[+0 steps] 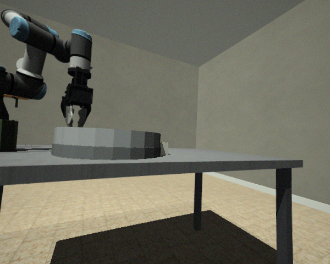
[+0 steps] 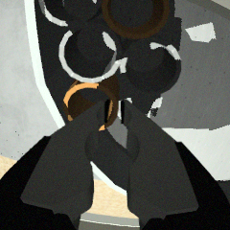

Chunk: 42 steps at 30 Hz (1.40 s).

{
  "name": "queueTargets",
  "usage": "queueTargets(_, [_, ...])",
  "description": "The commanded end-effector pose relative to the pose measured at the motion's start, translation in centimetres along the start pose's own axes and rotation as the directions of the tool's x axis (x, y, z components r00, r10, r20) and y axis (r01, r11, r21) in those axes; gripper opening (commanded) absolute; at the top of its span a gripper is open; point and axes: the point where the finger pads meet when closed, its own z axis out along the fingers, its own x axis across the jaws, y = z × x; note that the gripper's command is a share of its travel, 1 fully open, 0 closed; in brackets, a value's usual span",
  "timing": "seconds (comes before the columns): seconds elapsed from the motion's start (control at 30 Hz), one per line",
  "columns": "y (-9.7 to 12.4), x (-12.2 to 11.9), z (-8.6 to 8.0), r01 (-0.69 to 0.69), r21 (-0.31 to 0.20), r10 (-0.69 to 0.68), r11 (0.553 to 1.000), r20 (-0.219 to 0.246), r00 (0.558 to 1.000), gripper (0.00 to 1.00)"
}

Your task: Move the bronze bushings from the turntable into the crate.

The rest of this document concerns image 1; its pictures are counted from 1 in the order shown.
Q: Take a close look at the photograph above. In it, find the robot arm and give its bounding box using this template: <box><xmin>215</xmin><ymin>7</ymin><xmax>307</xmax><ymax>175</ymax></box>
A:
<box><xmin>0</xmin><ymin>9</ymin><xmax>92</xmax><ymax>120</ymax></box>

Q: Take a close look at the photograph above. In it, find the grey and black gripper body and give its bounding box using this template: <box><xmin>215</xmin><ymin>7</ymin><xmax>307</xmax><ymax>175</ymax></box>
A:
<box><xmin>65</xmin><ymin>67</ymin><xmax>93</xmax><ymax>108</ymax></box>

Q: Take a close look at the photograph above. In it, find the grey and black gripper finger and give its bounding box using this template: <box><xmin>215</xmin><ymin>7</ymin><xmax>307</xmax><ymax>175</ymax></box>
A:
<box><xmin>78</xmin><ymin>105</ymin><xmax>91</xmax><ymax>127</ymax></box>
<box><xmin>60</xmin><ymin>96</ymin><xmax>74</xmax><ymax>127</ymax></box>

